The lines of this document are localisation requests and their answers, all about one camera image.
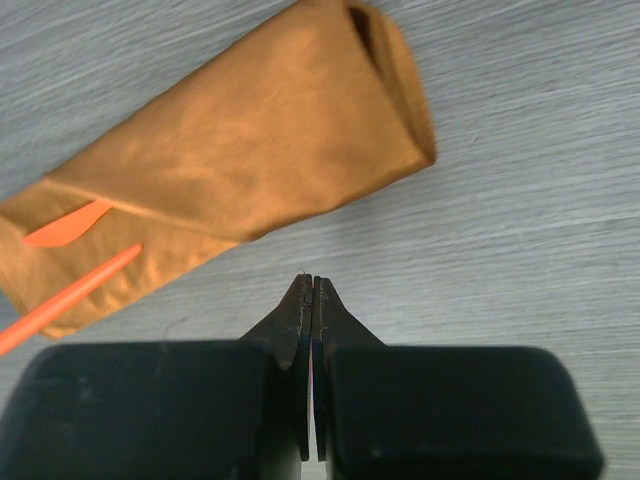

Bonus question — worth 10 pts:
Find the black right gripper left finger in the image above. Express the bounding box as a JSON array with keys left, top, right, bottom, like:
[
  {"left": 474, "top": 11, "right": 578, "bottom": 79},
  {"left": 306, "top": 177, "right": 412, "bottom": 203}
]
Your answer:
[{"left": 240, "top": 274, "right": 313, "bottom": 461}]

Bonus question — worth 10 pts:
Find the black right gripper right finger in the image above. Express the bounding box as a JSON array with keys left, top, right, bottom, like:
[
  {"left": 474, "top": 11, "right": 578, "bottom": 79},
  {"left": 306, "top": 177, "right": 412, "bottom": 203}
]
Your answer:
[{"left": 311, "top": 276, "right": 385, "bottom": 461}]

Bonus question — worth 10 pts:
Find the orange cloth napkin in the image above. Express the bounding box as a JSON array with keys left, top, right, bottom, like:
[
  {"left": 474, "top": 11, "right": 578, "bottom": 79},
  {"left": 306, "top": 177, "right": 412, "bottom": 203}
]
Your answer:
[{"left": 1, "top": 1, "right": 436, "bottom": 339}]

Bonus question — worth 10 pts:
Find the orange plastic fork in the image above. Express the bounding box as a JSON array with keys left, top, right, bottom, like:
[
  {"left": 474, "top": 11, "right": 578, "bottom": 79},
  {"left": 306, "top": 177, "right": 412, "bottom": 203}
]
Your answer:
[{"left": 1, "top": 244, "right": 144, "bottom": 355}]

